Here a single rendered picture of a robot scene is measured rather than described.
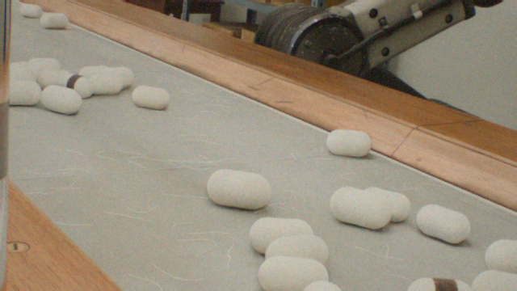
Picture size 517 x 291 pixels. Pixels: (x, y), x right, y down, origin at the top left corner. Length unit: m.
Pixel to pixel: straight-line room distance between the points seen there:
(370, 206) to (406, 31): 0.71
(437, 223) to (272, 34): 0.69
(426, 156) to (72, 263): 0.34
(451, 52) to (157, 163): 2.67
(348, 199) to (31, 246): 0.19
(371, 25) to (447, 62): 2.07
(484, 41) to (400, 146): 2.44
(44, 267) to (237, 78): 0.49
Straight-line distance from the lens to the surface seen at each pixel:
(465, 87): 3.11
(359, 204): 0.45
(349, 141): 0.59
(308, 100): 0.70
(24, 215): 0.37
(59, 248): 0.34
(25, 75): 0.70
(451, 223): 0.45
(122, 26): 1.02
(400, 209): 0.47
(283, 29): 1.09
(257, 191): 0.46
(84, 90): 0.69
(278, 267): 0.36
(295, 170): 0.55
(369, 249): 0.44
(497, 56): 3.01
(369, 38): 1.10
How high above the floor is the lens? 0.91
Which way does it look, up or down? 16 degrees down
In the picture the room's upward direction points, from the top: 6 degrees clockwise
